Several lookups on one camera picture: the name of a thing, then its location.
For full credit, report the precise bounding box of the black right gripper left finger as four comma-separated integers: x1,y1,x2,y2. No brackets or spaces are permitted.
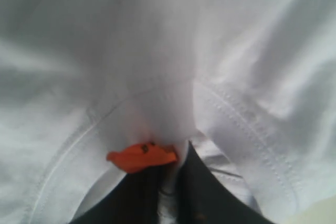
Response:
71,167,162,224

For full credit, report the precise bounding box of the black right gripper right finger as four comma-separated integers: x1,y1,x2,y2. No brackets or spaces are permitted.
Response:
177,143,271,224

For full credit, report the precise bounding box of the white t-shirt red lettering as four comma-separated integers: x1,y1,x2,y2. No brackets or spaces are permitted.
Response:
1,0,335,223

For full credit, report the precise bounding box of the orange garment tag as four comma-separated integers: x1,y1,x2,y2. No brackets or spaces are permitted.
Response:
106,142,177,174

